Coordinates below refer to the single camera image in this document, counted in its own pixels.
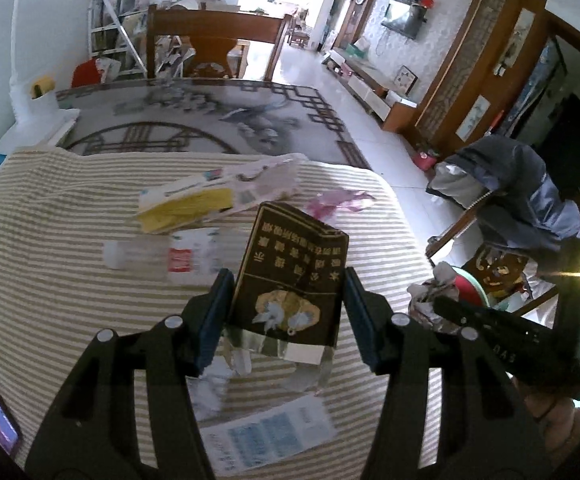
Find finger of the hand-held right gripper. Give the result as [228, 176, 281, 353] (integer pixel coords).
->
[434, 295, 561, 357]

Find navy blue jacket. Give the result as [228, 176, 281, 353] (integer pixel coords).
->
[426, 135, 580, 273]

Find person's right hand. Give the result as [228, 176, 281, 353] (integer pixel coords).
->
[514, 377, 580, 466]

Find plastic bottle with red label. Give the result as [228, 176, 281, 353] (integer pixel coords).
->
[102, 227, 223, 286]

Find red bin with green rim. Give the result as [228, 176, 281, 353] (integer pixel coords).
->
[447, 266, 508, 313]

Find hanging scroll painting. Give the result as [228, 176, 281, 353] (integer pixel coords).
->
[500, 7, 535, 73]

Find blue door curtain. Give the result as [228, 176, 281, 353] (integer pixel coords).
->
[520, 40, 565, 136]

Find printed paper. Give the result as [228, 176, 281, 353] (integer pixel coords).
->
[406, 262, 468, 333]

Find star picture frame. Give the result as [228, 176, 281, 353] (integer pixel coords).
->
[394, 66, 418, 95]

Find dark carved wooden chair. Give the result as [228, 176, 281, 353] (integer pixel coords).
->
[427, 195, 570, 321]

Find white blue printed leaflet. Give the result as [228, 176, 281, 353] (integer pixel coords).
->
[200, 392, 338, 478]

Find grey patterned rug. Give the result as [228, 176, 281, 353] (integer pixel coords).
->
[55, 79, 373, 171]

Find small red floor object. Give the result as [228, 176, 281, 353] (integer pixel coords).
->
[412, 147, 438, 171]

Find wooden television stand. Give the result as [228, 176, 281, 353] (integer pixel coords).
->
[322, 47, 418, 133]

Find yellow snack box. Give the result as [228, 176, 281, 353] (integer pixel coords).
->
[135, 170, 235, 235]

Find clear plastic wrap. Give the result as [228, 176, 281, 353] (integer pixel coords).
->
[189, 332, 251, 418]

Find black gold snack packet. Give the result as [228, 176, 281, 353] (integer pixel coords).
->
[222, 201, 349, 396]

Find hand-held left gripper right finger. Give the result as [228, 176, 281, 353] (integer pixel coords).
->
[344, 266, 554, 480]

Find small yellow item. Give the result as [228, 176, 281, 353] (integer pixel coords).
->
[30, 76, 56, 100]

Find metal stepladder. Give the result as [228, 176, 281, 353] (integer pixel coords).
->
[87, 0, 151, 78]

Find pink foil wrapper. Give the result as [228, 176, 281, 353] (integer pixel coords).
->
[305, 187, 375, 221]

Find beige striped table cloth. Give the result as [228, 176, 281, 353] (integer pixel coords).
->
[0, 147, 443, 480]

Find red bag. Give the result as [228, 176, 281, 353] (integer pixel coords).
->
[71, 58, 106, 88]

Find wooden bench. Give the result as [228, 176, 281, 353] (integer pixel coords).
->
[146, 4, 293, 82]

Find small wall painting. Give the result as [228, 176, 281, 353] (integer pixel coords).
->
[457, 95, 493, 141]

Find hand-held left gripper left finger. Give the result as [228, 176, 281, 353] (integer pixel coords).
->
[24, 268, 235, 480]

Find white desk lamp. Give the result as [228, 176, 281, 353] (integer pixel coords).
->
[0, 0, 81, 153]

